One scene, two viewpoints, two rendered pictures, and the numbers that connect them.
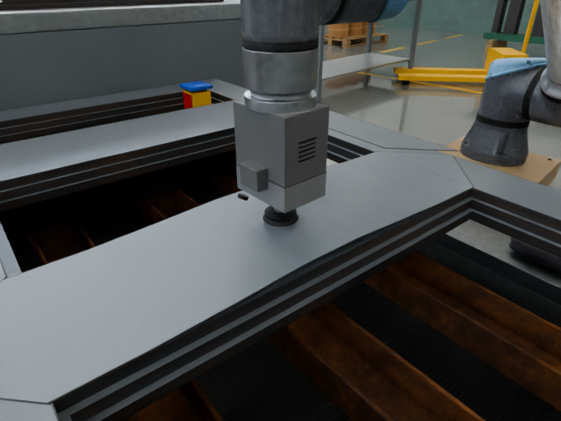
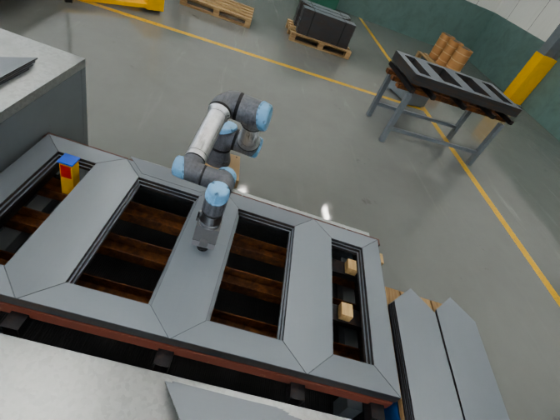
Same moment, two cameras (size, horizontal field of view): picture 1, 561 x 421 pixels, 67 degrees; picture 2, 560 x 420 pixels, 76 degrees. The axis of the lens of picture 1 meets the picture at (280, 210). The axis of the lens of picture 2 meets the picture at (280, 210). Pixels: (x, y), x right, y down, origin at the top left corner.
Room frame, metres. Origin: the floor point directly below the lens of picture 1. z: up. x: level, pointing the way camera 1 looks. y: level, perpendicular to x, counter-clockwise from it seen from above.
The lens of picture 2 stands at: (-0.16, 0.67, 1.92)
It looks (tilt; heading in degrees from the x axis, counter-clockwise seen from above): 40 degrees down; 298
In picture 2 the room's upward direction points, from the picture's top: 24 degrees clockwise
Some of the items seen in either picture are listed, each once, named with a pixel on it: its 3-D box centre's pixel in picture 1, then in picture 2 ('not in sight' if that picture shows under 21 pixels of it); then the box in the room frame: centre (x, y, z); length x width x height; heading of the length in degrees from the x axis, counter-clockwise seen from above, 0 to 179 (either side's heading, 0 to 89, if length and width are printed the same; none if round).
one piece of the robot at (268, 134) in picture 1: (270, 146); (205, 232); (0.44, 0.01, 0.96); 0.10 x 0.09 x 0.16; 132
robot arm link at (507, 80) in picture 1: (514, 87); (224, 134); (0.98, -0.54, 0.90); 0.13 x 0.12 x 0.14; 36
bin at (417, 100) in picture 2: not in sight; (413, 82); (1.90, -5.61, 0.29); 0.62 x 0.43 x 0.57; 154
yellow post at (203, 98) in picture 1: (199, 128); (70, 180); (1.06, 0.21, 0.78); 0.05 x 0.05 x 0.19; 38
